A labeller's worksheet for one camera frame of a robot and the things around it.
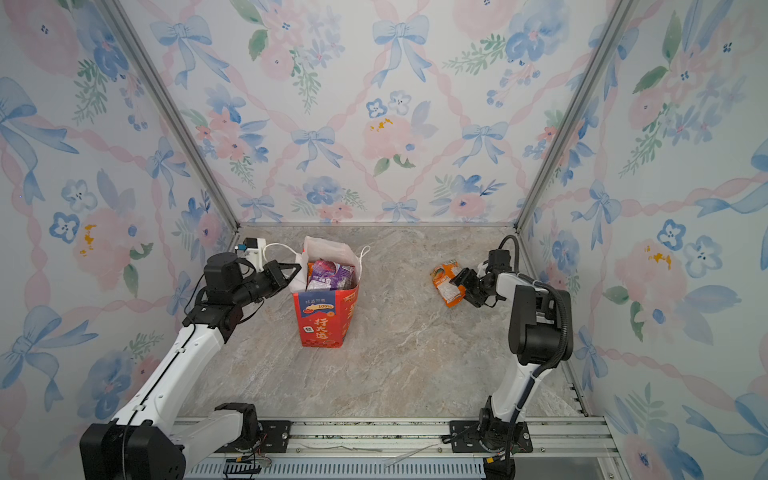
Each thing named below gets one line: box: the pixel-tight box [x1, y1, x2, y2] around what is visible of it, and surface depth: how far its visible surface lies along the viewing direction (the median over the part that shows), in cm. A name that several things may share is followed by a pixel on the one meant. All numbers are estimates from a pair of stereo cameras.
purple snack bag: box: [308, 260, 356, 291], surface depth 80 cm
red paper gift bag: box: [292, 284, 359, 348], surface depth 78 cm
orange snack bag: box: [430, 260, 466, 308], surface depth 102 cm
